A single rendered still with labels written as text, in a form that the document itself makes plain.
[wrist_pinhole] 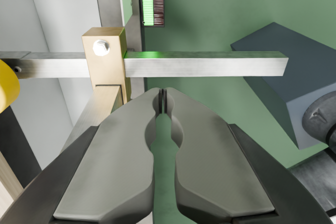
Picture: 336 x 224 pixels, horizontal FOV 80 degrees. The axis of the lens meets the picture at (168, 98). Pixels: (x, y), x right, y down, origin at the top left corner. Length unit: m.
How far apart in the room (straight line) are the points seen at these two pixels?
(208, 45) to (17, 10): 0.92
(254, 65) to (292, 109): 0.45
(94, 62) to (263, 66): 0.25
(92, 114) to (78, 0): 0.33
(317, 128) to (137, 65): 0.62
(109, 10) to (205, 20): 0.79
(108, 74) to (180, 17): 0.87
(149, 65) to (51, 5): 0.32
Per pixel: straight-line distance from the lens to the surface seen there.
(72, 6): 0.54
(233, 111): 1.48
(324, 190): 0.68
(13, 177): 0.48
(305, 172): 0.70
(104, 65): 0.30
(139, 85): 0.48
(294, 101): 0.75
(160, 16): 0.42
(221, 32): 1.20
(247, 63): 0.33
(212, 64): 0.31
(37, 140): 0.55
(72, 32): 0.55
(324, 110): 0.77
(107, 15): 0.44
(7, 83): 0.32
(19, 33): 0.51
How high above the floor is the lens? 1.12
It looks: 58 degrees down
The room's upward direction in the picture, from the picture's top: 176 degrees clockwise
